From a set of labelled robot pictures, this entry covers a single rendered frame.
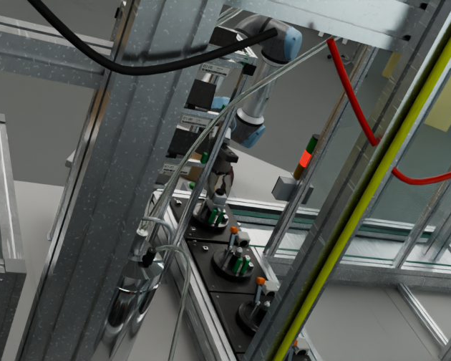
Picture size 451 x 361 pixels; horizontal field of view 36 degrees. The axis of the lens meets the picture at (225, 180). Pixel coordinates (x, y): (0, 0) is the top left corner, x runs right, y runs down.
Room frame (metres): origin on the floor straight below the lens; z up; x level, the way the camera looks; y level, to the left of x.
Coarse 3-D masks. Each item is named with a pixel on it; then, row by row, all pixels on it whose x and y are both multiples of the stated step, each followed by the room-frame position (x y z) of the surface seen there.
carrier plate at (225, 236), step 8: (176, 200) 2.13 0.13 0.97; (184, 200) 2.15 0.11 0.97; (200, 200) 2.20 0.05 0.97; (176, 208) 2.07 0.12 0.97; (184, 208) 2.09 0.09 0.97; (224, 208) 2.21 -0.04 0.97; (176, 216) 2.03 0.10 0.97; (232, 216) 2.18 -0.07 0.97; (192, 224) 2.02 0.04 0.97; (232, 224) 2.13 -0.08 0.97; (192, 232) 1.97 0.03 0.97; (200, 232) 1.99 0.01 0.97; (208, 232) 2.01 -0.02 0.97; (216, 232) 2.03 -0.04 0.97; (224, 232) 2.06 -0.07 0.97; (192, 240) 1.94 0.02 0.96; (200, 240) 1.96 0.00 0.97; (208, 240) 1.97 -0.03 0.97; (216, 240) 1.99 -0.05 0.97; (224, 240) 2.01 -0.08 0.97
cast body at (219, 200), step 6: (216, 192) 2.08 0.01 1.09; (222, 192) 2.09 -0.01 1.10; (216, 198) 2.06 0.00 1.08; (222, 198) 2.07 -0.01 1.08; (210, 204) 2.07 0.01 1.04; (216, 204) 2.06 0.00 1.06; (222, 204) 2.08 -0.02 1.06; (210, 210) 2.06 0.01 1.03; (216, 210) 2.06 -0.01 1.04; (222, 210) 2.07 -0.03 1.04
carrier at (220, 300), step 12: (216, 300) 1.68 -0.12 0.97; (228, 300) 1.70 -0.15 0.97; (240, 300) 1.73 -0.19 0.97; (252, 300) 1.71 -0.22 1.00; (264, 300) 1.78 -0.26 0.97; (216, 312) 1.64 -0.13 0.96; (228, 312) 1.65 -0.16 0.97; (240, 312) 1.64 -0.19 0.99; (252, 312) 1.61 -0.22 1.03; (264, 312) 1.65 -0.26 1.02; (228, 324) 1.60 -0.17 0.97; (240, 324) 1.61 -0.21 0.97; (252, 324) 1.62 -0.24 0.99; (228, 336) 1.55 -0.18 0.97; (240, 336) 1.57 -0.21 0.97; (252, 336) 1.59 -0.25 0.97; (240, 348) 1.52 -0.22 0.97; (300, 348) 1.60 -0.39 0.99
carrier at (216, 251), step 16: (192, 256) 1.86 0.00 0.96; (208, 256) 1.88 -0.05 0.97; (224, 256) 1.88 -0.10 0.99; (240, 256) 1.87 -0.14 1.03; (208, 272) 1.80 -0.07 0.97; (224, 272) 1.81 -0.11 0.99; (240, 272) 1.84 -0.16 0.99; (256, 272) 1.90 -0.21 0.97; (208, 288) 1.72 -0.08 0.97; (224, 288) 1.75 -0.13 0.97; (240, 288) 1.79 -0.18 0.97; (272, 288) 1.83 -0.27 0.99
